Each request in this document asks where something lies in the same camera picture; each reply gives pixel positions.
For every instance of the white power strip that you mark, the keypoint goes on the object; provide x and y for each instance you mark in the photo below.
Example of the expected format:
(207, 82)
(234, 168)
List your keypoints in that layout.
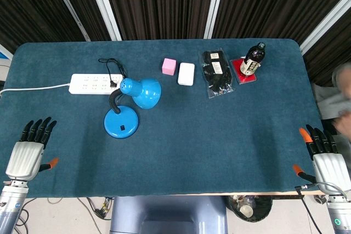
(94, 84)

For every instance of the dark glass bottle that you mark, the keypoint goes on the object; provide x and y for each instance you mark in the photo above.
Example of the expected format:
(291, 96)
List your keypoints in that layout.
(252, 60)

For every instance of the white rectangular box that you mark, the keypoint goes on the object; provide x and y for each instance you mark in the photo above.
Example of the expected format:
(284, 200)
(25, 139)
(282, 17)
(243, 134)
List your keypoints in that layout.
(186, 73)

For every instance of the black gloves in plastic bag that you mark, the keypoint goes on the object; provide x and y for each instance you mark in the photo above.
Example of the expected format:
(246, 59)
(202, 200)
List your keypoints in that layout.
(217, 73)

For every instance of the black trash bin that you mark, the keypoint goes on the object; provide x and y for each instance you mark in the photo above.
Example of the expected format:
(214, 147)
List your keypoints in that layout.
(251, 208)

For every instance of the blue desk lamp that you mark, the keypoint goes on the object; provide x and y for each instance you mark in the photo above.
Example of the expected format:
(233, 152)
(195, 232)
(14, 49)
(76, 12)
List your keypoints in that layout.
(131, 102)

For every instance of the blue table cloth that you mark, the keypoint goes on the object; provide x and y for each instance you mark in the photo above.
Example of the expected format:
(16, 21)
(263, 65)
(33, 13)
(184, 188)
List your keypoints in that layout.
(170, 141)

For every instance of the person in grey clothes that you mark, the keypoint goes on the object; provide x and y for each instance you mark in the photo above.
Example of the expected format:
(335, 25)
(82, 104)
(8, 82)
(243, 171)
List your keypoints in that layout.
(336, 99)

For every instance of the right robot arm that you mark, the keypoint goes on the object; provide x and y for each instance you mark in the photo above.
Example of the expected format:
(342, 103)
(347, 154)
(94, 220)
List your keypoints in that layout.
(340, 212)

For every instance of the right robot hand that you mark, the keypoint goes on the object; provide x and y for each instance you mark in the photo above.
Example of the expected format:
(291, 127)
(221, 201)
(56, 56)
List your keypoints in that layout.
(328, 164)

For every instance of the red square box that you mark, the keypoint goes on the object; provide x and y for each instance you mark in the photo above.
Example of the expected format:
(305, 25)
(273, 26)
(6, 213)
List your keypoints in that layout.
(245, 73)

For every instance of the pink cube block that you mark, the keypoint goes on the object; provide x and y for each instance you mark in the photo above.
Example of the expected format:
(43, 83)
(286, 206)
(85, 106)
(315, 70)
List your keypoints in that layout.
(168, 66)

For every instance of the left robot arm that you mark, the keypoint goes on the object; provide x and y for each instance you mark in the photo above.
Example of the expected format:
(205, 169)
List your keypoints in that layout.
(11, 204)

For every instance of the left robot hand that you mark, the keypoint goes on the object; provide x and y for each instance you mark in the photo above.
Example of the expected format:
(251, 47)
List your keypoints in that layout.
(24, 157)

